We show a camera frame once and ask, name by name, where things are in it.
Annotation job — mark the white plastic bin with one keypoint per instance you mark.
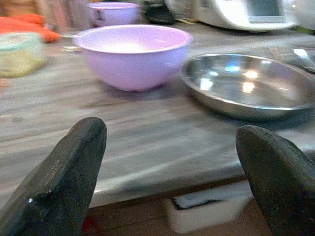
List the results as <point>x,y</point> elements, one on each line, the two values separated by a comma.
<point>209,211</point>

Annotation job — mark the small clear plastic container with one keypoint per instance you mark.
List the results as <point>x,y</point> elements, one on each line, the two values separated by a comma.
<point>19,56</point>

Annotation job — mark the small purple plastic bowl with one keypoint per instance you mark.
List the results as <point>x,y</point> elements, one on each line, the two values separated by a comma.
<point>113,14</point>

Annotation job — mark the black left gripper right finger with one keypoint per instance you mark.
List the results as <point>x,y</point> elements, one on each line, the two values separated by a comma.
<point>283,182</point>

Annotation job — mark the white kitchen machine with display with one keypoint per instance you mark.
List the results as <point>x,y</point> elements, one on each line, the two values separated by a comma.
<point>231,14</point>

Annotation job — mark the black rounded object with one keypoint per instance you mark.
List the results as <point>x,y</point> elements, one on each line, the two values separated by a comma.
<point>158,14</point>

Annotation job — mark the long orange carrot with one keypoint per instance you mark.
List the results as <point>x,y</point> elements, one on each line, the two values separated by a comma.
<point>29,30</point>

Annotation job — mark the large purple plastic bowl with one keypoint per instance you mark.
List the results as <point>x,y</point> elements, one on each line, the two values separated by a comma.
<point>134,66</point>

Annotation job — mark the shallow stainless steel plate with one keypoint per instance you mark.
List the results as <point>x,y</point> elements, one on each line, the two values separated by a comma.
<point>246,96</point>

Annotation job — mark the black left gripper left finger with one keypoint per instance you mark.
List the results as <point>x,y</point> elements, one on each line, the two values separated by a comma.
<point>56,182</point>

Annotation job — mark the clear drinking glass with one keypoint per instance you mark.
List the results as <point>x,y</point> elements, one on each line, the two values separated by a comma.
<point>66,19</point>

